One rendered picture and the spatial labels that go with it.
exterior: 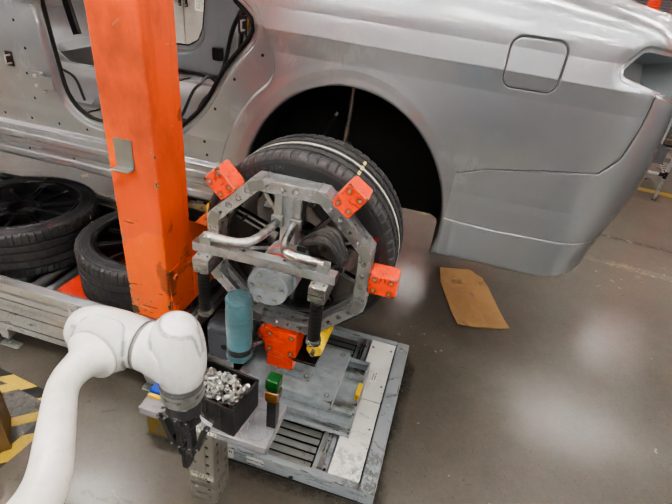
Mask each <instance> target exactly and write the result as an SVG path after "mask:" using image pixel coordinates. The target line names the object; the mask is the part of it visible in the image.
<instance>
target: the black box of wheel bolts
mask: <svg viewBox="0 0 672 504"><path fill-rule="evenodd" d="M258 386H259V379H256V378H254V377H252V376H249V375H247V374H245V373H243V372H240V371H238V370H236V369H233V368H231V367H229V366H226V365H224V364H222V363H219V362H217V361H215V360H213V359H210V358H208V357H207V366H206V370H205V373H204V388H205V393H204V396H203V398H202V410H201V411H202V413H203V415H204V419H206V420H207V421H209V420H213V421H214V423H213V425H212V427H214V428H216V429H218V430H220V431H222V432H224V433H226V434H228V435H231V436H233V437H234V436H235V435H236V433H237V432H238V431H239V429H240V428H241V427H242V426H243V424H244V423H245V422H246V420H247V419H248V418H249V416H250V415H251V414H252V412H253V411H254V410H255V409H256V407H257V406H258Z"/></svg>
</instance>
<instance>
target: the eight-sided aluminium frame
mask: <svg viewBox="0 0 672 504"><path fill-rule="evenodd" d="M258 191H262V192H267V193H271V194H280V195H283V196H285V197H289V198H298V199H302V200H303V201H307V202H312V203H316V204H320V205H321V207H322V208H323V209H324V210H325V212H326V213H327V214H328V216H329V217H330V218H331V219H332V221H333V222H334V223H335V224H336V226H337V227H338V228H339V230H340V231H341V232H342V233H343V235H344V236H345V237H346V238H347V240H348V241H349V242H350V243H351V245H352V246H353V247H354V249H355V250H356V251H357V252H358V254H359V257H358V264H357V271H356V278H355V285H354V291H353V296H352V297H350V298H348V299H346V300H344V301H342V302H340V303H338V304H336V305H334V306H332V307H330V308H328V309H326V310H325V311H323V313H322V322H321V331H320V332H322V331H324V330H326V329H328V328H330V327H332V326H334V325H336V324H338V323H341V322H343V321H345V320H347V319H349V318H351V317H353V316H357V315H358V314H359V313H361V312H363V310H364V308H365V305H366V303H367V299H368V296H369V294H368V292H367V285H368V279H369V274H370V272H371V269H372V267H373V263H374V257H375V253H376V245H377V243H376V242H375V240H374V239H373V237H372V235H370V234H369V233H368V231H367V230H366V229H365V227H364V226H363V225H362V224H361V222H360V221H359V220H358V218H357V217H356V216H355V214H353V215H352V216H351V217H350V218H348V219H347V218H346V217H345V216H344V215H343V214H342V213H341V212H340V211H339V210H338V209H337V208H336V207H335V206H334V205H333V204H332V202H333V199H334V198H335V197H336V195H337V194H338V191H336V190H335V188H334V187H333V186H332V185H328V184H325V183H319V182H314V181H309V180H305V179H300V178H295V177H290V176H286V175H281V174H276V173H272V172H271V171H269V172H267V171H260V172H259V173H257V174H255V175H254V176H253V177H252V178H250V179H249V180H248V181H247V182H246V183H245V184H243V185H242V186H241V187H240V188H239V189H238V190H236V191H235V192H234V193H233V194H231V195H230V196H229V197H227V198H226V199H225V200H223V201H221V202H220V203H218V204H217V205H216V206H215V207H214V208H212V209H211V211H209V212H208V213H207V221H206V222H207V226H208V231H209V232H213V233H217V234H221V235H225V236H228V231H227V214H228V213H230V212H231V211H232V210H234V209H235V208H236V207H238V206H239V205H240V204H242V203H243V202H244V201H246V200H247V199H248V198H250V197H251V196H252V195H254V194H255V193H256V192H258ZM296 191H298V192H296ZM211 274H212V275H213V277H214V279H217V281H218V282H219V283H220V284H221V285H222V286H223V287H224V288H225V289H226V291H227V292H228V293H229V292H231V291H233V290H238V289H240V290H245V291H248V292H249V293H251V292H250V291H249V288H248V284H247V283H246V282H245V280H244V279H243V278H242V277H241V276H240V275H239V274H238V272H237V271H236V270H235V269H234V268H233V267H232V266H231V264H230V263H229V262H228V259H226V258H223V260H222V261H221V263H220V264H219V265H218V266H217V267H216V268H215V269H214V270H213V271H212V272H211ZM252 296H253V295H252ZM252 304H253V320H256V321H258V322H261V321H263V322H265V323H268V324H271V325H274V326H278V327H281V328H285V329H289V330H292V331H296V332H300V333H303V334H304V335H307V334H308V323H309V314H306V313H302V312H298V311H295V310H291V309H287V308H283V307H280V306H276V305H266V304H264V303H261V302H260V301H258V300H257V299H256V298H255V297H254V296H253V301H252Z"/></svg>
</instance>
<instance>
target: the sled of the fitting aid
mask: <svg viewBox="0 0 672 504"><path fill-rule="evenodd" d="M370 364H371V362H367V361H363V360H360V359H356V358H353V357H350V360H349V363H348V366H347V368H346V371H345V374H344V376H343V379H342V382H341V384H340V387H339V389H338V392H337V395H336V397H335V400H334V403H333V405H332V408H331V410H327V409H324V408H321V407H318V406H314V405H311V404H308V403H304V402H301V401H298V400H295V399H291V398H288V397H285V396H281V398H280V400H279V404H281V405H284V406H286V407H287V412H286V415H285V417H284V418H285V419H288V420H292V421H295V422H298V423H301V424H304V425H308V426H311V427H314V428H317V429H320V430H324V431H327V432H330V433H333V434H336V435H340V436H343V437H346V438H348V437H349V434H350V431H351V428H352V425H353V421H354V418H355V415H356V412H357V409H358V406H359V403H360V400H361V397H362V393H363V390H364V387H365V384H366V381H367V378H368V375H369V369H370ZM258 398H262V399H265V390H262V389H258Z"/></svg>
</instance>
